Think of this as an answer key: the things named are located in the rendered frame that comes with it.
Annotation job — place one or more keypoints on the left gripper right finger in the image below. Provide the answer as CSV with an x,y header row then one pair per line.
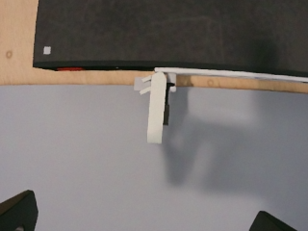
x,y
264,221

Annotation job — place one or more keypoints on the green circuit board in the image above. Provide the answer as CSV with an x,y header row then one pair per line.
x,y
158,107

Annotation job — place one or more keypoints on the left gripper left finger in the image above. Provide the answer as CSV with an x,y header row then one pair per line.
x,y
19,213

